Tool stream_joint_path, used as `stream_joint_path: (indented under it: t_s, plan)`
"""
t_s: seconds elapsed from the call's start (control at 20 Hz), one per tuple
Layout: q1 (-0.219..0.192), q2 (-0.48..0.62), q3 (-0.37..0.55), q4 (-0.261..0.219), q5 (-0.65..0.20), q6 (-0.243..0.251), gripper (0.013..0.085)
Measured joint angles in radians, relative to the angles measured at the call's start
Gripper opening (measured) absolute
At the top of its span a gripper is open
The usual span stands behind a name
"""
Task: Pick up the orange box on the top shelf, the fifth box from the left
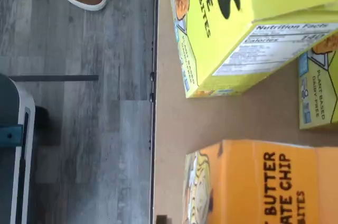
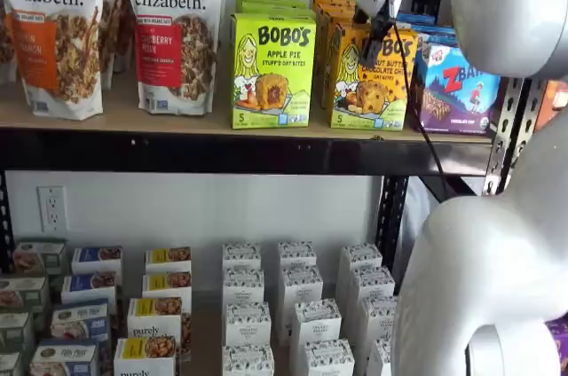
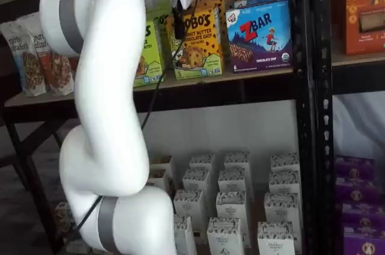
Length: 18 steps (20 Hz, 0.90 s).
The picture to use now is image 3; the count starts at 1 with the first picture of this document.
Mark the particle board shelf panel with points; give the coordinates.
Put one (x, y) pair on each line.
(255, 207)
(36, 100)
(358, 58)

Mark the large orange cereal box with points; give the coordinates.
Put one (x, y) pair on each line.
(364, 2)

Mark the purple snack box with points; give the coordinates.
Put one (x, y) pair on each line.
(365, 243)
(356, 192)
(364, 216)
(355, 167)

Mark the black shelf rail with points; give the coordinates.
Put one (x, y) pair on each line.
(300, 116)

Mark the black metal shelf rack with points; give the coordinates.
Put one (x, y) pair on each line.
(323, 146)

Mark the orange label granola bag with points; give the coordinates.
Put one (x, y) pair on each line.
(58, 71)

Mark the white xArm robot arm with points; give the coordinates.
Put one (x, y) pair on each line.
(105, 86)

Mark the yellow label granola box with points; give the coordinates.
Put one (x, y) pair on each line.
(157, 178)
(162, 164)

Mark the green Bobo's apple pie box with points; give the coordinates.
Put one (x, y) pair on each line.
(159, 7)
(150, 56)
(167, 31)

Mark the white floral Organic Pantry box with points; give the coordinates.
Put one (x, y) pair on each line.
(284, 160)
(281, 207)
(195, 176)
(275, 240)
(224, 237)
(231, 176)
(237, 158)
(231, 207)
(185, 237)
(284, 181)
(189, 207)
(202, 160)

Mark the white purely elizabeth granola bag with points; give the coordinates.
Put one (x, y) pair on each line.
(27, 71)

